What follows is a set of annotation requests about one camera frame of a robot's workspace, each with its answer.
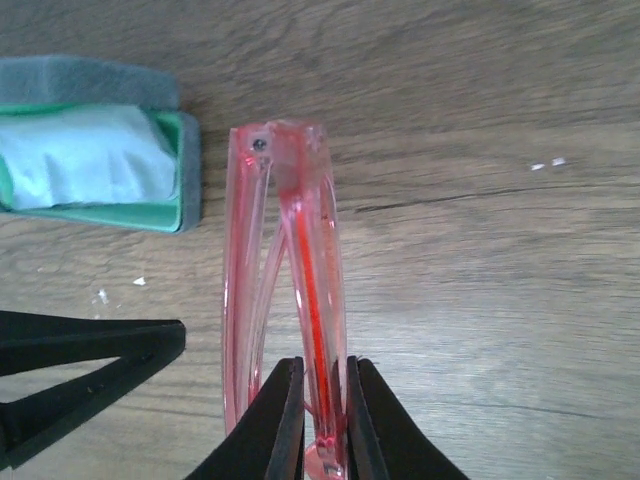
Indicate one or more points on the teal glasses case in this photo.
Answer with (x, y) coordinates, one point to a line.
(51, 83)

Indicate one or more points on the light blue cleaning cloth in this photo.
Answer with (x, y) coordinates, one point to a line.
(86, 155)

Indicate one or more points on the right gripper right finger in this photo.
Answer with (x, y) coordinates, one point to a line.
(383, 440)

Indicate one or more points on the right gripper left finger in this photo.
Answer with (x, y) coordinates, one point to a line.
(268, 441)

